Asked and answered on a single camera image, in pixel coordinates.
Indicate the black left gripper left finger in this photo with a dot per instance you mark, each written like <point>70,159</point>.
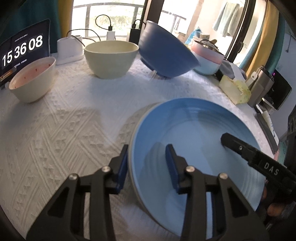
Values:
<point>62,217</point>

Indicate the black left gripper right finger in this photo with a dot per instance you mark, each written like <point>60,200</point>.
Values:
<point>232,216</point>

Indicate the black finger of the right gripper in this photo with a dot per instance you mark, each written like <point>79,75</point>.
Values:
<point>274,171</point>

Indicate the cream bowl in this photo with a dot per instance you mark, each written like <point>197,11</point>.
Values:
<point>110,59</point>

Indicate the grey metal thermos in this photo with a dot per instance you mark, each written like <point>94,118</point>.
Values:
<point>259,83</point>

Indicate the black monitor device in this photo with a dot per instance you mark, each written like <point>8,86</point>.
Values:
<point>279,91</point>

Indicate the white charging dock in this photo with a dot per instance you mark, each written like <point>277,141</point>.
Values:
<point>69,49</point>

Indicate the person's hand holding gripper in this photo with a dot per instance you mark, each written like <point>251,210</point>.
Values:
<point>274,202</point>

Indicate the pink bowl on stack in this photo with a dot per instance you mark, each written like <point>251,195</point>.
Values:
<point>207,50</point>

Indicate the yellow-white tissue pack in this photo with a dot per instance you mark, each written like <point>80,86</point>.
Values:
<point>236,90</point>

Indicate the light blue plate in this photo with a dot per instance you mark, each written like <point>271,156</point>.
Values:
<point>194,127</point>

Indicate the white bowl pink inside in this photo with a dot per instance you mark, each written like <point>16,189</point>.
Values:
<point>34,80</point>

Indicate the black power adapter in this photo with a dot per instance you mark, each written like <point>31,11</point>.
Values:
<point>134,35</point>

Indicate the tablet showing clock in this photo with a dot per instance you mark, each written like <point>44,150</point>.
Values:
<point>23,48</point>

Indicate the dark blue bowl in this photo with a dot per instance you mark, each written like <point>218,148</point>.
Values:
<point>162,52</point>

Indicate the white charger adapter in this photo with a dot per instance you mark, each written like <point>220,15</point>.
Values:
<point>110,36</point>

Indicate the light blue bowl under stack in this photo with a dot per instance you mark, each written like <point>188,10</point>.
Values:
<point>206,67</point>

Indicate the white textured tablecloth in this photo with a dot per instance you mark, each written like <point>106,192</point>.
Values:
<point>80,124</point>

